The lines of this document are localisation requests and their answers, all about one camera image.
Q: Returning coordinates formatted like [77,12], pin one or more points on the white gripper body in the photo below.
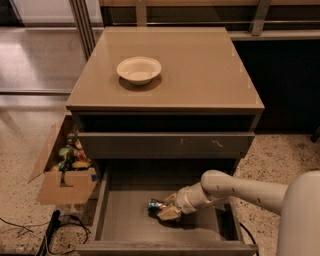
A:
[183,201]

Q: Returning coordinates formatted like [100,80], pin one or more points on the blue redbull can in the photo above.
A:
[155,207]

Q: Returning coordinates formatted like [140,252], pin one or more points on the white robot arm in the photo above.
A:
[297,204]

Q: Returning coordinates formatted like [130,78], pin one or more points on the grey drawer cabinet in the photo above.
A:
[203,87]

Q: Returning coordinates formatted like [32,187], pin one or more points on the brown cardboard box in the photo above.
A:
[70,187]

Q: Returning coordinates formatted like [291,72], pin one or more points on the colourful toys in box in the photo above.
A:
[73,157]

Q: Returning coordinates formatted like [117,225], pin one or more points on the black power strip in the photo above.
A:
[53,225]

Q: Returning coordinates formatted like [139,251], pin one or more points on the white paper bowl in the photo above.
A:
[139,70]

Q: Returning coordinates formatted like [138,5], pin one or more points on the metal window frame post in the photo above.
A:
[83,24]

